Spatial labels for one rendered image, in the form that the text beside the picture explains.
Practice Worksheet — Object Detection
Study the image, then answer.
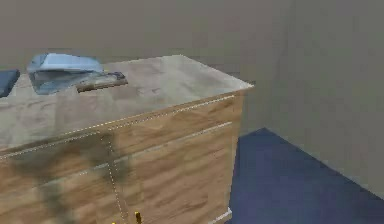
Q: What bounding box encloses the wooden chest of drawers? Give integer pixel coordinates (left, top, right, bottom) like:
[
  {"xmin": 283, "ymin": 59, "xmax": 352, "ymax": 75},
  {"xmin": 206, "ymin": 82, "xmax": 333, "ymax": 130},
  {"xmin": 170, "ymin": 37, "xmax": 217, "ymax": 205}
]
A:
[{"xmin": 0, "ymin": 54, "xmax": 256, "ymax": 224}]

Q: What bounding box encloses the pale blue folded cloth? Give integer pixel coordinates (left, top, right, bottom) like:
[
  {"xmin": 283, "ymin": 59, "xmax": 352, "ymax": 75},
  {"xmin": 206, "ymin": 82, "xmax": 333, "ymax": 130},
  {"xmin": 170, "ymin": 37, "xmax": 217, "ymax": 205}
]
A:
[{"xmin": 26, "ymin": 52, "xmax": 107, "ymax": 96}]

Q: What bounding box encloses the dark blue flat object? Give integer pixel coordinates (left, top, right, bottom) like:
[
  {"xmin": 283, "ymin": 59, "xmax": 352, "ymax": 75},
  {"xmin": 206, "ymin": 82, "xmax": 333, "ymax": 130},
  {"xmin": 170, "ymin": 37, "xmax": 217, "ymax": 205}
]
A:
[{"xmin": 0, "ymin": 68, "xmax": 21, "ymax": 99}]

